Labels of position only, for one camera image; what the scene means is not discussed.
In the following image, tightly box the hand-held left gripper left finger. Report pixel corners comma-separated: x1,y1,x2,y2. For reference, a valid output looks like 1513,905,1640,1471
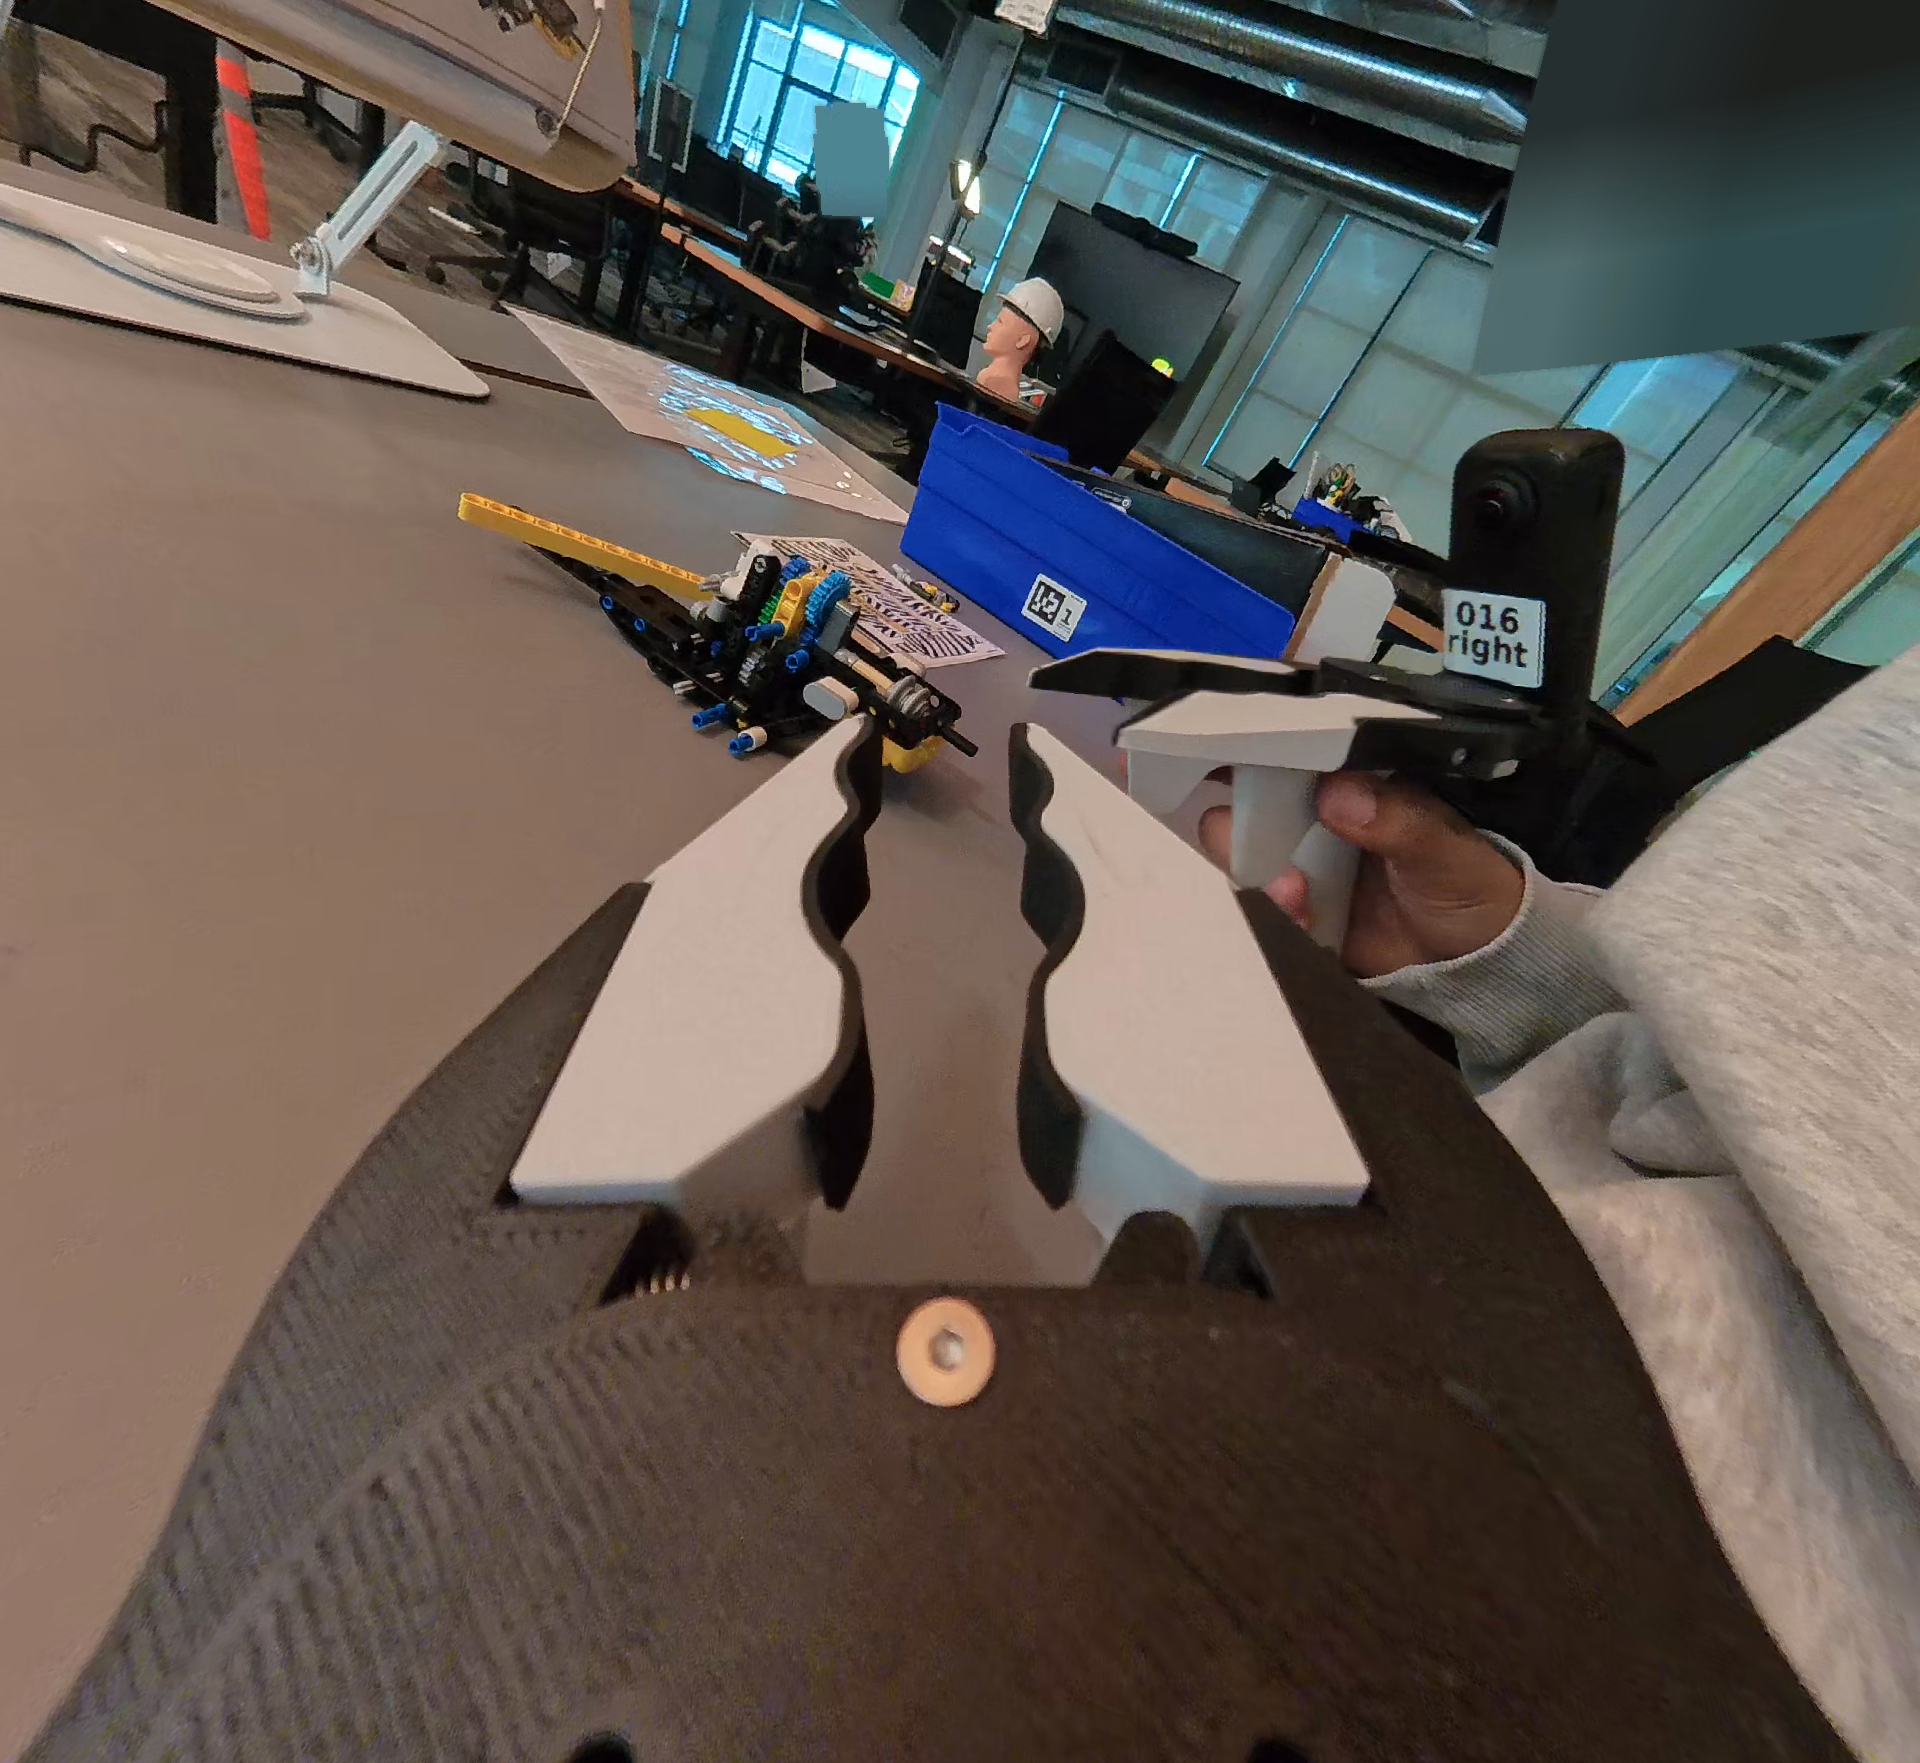
507,714,880,1284

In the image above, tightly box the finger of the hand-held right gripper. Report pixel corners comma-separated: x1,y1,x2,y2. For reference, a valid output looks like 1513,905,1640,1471
1028,648,1323,704
1116,693,1442,766

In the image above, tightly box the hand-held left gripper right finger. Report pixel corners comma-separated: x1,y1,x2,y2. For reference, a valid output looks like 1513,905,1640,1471
1006,722,1375,1283

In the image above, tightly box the partly built lego model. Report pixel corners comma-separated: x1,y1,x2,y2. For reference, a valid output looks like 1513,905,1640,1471
455,491,980,775

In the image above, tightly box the person's right forearm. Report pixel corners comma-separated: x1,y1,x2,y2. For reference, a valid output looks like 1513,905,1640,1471
1357,661,1920,1195

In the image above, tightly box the person's right hand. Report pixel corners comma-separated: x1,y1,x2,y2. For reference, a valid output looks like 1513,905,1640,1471
1201,768,1534,978

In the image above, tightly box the blue pen holder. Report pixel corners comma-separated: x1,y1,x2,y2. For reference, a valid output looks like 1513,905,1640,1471
1293,452,1412,543

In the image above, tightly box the zebra striped sticker sheet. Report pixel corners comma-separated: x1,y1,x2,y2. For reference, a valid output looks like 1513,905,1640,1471
730,529,1004,671

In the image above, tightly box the blue storage bin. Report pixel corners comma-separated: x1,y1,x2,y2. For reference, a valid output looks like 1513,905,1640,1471
900,401,1298,661

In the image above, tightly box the small black monitor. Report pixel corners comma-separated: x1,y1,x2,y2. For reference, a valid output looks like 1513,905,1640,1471
1035,331,1181,476

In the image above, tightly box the mannequin head with hard hat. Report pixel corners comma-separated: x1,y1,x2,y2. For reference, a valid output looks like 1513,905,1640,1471
972,279,1068,392

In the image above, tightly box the large black monitor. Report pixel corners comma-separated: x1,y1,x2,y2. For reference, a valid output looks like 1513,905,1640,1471
1033,199,1244,444

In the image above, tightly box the paper sheet with yellow note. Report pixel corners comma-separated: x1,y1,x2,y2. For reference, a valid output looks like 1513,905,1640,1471
503,305,914,528

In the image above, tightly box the person's grey hoodie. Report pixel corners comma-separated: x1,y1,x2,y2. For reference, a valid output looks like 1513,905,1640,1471
1476,1014,1920,1763

